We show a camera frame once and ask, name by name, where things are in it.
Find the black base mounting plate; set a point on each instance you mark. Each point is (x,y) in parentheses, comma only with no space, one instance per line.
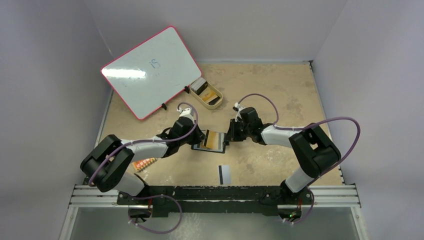
(265,200)

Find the grey card with magnetic stripe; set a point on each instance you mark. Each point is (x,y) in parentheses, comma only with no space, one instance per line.
(224,174)

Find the grey card stack in tray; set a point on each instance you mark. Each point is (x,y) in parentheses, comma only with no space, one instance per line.
(198,86)

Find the beige oval card tray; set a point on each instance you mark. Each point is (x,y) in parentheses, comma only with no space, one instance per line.
(214,104)

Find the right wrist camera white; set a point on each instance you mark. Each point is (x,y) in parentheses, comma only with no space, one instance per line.
(238,108)

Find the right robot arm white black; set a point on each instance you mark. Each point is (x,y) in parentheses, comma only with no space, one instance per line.
(314,150)

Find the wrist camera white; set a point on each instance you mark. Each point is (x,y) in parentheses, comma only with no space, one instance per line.
(238,108)
(186,113)

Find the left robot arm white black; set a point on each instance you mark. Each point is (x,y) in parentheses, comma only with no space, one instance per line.
(106,165)

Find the black card holder wallet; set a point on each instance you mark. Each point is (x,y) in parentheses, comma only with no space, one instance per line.
(200,147)

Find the gold card in tray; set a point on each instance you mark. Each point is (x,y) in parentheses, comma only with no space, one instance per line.
(208,95)

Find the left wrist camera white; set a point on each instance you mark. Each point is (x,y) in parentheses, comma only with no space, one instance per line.
(186,113)

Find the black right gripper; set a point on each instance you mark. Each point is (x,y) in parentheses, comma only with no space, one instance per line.
(233,131)

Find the white board with pink frame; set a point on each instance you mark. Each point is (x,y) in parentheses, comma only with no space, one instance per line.
(152,73)

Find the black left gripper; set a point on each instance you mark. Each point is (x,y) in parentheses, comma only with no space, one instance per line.
(198,137)

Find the gold striped card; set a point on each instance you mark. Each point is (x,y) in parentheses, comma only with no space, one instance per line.
(210,141)
(220,141)

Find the orange snack packet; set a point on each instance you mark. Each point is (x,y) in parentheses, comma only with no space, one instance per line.
(142,164)

